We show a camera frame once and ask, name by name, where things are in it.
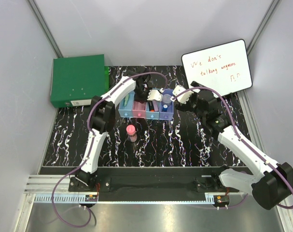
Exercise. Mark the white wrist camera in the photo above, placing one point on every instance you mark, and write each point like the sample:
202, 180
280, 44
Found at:
181, 95
155, 95

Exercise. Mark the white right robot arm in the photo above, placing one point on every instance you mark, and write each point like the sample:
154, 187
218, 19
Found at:
270, 182

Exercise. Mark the black orange-capped marker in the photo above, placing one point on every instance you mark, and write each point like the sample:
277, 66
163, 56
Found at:
151, 106

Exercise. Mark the green ring binder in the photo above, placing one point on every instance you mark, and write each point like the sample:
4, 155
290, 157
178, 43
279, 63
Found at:
76, 80

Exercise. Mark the green transparent highlighter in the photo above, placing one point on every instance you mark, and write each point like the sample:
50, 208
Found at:
126, 100

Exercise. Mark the aluminium front rail frame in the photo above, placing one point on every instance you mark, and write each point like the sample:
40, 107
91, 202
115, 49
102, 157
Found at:
50, 207

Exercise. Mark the light blue drawer bin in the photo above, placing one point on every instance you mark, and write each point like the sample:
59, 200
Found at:
126, 112

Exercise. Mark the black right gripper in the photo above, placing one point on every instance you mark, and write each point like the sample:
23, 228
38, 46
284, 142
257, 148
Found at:
184, 107

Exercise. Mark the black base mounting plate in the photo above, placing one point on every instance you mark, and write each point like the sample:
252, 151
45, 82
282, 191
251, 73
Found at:
156, 184

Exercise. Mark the blue and grey bottle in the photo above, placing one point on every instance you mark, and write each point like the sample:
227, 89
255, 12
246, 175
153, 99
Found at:
165, 108

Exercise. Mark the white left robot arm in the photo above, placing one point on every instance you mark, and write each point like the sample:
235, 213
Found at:
101, 121

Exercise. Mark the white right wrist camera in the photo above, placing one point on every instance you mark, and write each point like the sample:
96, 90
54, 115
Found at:
181, 95

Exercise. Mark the colourful pink-capped tube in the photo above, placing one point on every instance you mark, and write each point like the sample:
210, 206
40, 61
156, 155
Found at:
131, 132

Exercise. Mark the white dry-erase board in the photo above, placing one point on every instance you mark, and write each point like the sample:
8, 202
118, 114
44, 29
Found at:
223, 68

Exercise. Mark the black marble pattern mat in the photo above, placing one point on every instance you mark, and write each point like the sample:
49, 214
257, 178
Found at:
179, 142

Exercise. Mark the sky blue drawer bin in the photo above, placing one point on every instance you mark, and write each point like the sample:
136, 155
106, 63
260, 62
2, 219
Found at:
151, 115

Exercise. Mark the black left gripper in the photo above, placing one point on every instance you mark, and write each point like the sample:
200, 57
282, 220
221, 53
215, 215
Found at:
136, 98

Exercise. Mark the purple drawer bin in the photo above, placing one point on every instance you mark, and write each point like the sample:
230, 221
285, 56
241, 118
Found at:
168, 114

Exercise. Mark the lilac highlighter pen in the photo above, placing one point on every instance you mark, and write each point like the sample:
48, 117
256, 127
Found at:
156, 106

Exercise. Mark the pink drawer bin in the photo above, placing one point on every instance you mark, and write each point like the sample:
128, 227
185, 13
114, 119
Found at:
139, 109

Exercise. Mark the clear jar of bands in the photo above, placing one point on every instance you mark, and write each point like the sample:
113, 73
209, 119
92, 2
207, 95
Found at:
166, 99

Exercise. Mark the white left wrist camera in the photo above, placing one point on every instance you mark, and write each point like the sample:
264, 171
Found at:
155, 95

